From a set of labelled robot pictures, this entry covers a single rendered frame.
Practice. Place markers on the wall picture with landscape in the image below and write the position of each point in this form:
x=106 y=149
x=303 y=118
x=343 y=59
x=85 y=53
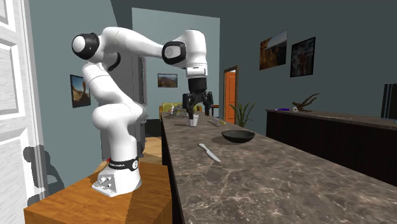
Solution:
x=167 y=80

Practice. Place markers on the white cup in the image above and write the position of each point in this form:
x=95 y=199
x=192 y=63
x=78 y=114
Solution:
x=194 y=121

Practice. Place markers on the black television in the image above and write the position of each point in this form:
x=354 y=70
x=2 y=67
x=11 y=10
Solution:
x=391 y=102

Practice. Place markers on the small white object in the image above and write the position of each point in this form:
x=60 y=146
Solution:
x=295 y=109

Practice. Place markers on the wall picture with rock arch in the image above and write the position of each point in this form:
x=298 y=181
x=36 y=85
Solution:
x=80 y=91

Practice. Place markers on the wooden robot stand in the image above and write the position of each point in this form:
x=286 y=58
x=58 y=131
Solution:
x=93 y=208

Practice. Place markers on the silver knife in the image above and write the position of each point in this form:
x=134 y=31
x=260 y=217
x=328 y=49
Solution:
x=209 y=152

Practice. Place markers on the brown driftwood branch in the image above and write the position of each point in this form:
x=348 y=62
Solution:
x=304 y=104

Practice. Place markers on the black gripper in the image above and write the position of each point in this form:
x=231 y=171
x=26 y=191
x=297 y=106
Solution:
x=197 y=85

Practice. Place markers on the green potted plant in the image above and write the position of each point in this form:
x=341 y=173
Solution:
x=242 y=114

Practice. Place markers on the wall picture with orange cliff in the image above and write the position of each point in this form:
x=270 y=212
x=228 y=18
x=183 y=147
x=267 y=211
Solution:
x=273 y=51

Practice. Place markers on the white panelled door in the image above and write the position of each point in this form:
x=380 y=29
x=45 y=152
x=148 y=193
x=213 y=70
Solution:
x=12 y=124

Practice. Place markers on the grey-green figure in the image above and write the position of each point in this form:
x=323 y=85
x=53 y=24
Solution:
x=179 y=111

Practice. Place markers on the yellow sofa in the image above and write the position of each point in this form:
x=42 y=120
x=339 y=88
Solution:
x=166 y=107

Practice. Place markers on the grey refrigerator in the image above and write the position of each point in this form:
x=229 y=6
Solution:
x=138 y=80

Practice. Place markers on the orange door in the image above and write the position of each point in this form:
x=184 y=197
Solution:
x=230 y=96

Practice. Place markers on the dark wall picture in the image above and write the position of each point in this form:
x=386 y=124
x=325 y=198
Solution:
x=302 y=57

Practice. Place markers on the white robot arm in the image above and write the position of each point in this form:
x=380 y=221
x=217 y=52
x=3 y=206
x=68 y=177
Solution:
x=119 y=124

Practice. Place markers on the dark sideboard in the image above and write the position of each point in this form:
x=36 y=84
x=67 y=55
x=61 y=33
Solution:
x=325 y=139

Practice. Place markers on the grey utensil with yellow tip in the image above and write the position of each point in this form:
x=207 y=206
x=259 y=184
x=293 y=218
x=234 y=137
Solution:
x=217 y=121

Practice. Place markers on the black bowl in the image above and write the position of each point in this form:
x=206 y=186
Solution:
x=238 y=136

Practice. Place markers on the purple pen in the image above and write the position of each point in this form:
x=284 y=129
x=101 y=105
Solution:
x=281 y=109

